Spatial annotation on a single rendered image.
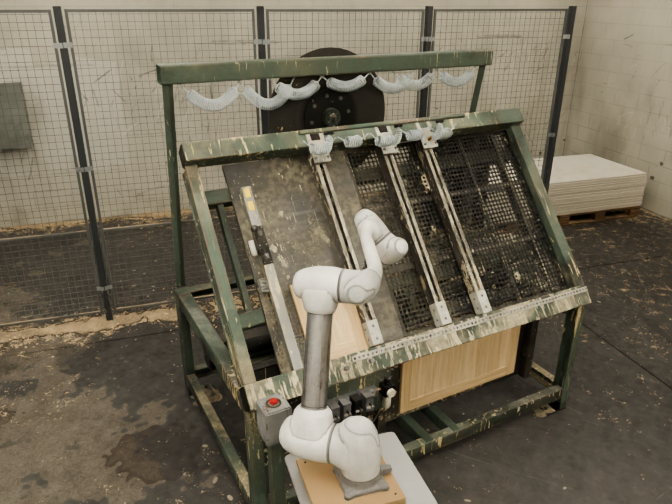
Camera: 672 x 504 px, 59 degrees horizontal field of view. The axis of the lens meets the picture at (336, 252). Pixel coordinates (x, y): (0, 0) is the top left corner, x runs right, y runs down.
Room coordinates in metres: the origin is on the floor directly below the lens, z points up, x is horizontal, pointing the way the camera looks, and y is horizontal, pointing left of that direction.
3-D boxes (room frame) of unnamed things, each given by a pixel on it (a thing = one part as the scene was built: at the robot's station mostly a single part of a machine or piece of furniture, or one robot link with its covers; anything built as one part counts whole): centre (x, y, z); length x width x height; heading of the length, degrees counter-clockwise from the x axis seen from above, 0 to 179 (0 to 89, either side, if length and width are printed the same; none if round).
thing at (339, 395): (2.32, -0.09, 0.69); 0.50 x 0.14 x 0.24; 118
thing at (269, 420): (2.05, 0.26, 0.84); 0.12 x 0.12 x 0.18; 28
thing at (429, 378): (3.05, -0.78, 0.52); 0.90 x 0.02 x 0.55; 118
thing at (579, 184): (7.07, -2.47, 0.28); 2.45 x 1.03 x 0.56; 108
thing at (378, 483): (1.78, -0.12, 0.80); 0.22 x 0.18 x 0.06; 108
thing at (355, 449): (1.79, -0.09, 0.94); 0.18 x 0.16 x 0.22; 73
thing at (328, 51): (3.62, 0.04, 1.85); 0.80 x 0.06 x 0.80; 118
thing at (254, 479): (3.29, -0.25, 0.41); 2.20 x 1.38 x 0.83; 118
